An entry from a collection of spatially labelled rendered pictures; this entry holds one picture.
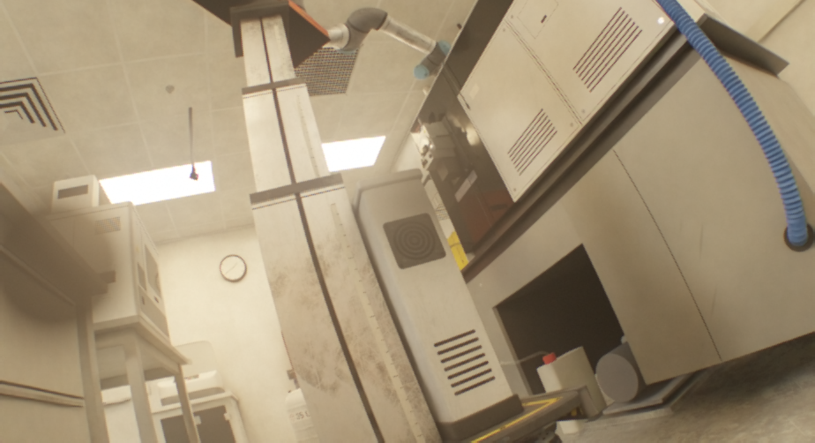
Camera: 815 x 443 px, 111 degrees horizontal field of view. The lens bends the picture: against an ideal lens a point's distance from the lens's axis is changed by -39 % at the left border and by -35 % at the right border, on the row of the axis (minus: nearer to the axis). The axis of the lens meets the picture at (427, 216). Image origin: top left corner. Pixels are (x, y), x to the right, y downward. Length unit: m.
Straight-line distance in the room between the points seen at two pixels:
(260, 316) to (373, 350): 4.16
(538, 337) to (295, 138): 1.12
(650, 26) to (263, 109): 0.88
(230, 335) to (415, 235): 4.18
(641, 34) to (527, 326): 1.06
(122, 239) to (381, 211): 1.40
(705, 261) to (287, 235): 0.80
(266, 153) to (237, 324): 4.03
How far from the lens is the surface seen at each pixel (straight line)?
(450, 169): 1.57
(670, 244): 0.94
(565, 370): 1.48
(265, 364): 4.64
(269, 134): 0.82
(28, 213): 0.96
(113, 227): 1.90
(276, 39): 1.06
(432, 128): 1.67
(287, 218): 0.70
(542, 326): 1.58
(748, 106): 0.78
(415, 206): 0.66
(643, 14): 1.04
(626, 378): 1.31
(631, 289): 1.03
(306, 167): 0.76
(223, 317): 4.78
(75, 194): 2.07
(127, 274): 1.79
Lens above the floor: 0.38
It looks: 22 degrees up
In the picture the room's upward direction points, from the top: 23 degrees counter-clockwise
